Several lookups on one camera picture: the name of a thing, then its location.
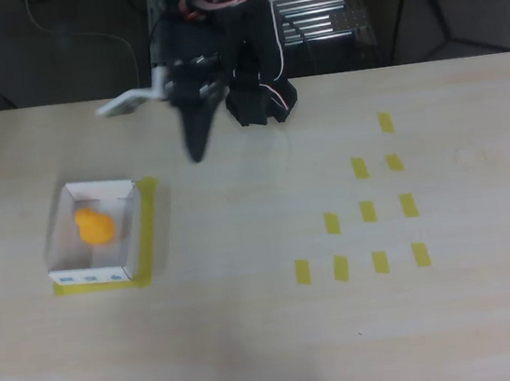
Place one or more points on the long yellow tape strip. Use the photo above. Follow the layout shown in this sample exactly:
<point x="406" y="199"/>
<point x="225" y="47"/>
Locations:
<point x="149" y="223"/>
<point x="89" y="289"/>

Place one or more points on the short yellow tape mark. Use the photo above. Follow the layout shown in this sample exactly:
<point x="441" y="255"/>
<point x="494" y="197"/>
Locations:
<point x="360" y="168"/>
<point x="380" y="262"/>
<point x="421" y="255"/>
<point x="386" y="122"/>

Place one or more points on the yellow rubber duck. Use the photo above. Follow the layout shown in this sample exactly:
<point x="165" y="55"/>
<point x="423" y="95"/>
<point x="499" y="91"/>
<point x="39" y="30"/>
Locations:
<point x="96" y="227"/>

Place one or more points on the white cardboard box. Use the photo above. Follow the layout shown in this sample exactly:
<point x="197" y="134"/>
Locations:
<point x="78" y="191"/>

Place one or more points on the white gripper camera mount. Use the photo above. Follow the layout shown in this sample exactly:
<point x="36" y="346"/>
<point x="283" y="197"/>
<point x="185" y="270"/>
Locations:
<point x="130" y="99"/>

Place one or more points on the aluminium profile rack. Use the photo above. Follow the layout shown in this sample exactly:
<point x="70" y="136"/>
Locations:
<point x="321" y="12"/>

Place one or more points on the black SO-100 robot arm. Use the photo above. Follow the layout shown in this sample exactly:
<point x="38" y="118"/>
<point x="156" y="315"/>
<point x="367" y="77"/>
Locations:
<point x="253" y="35"/>

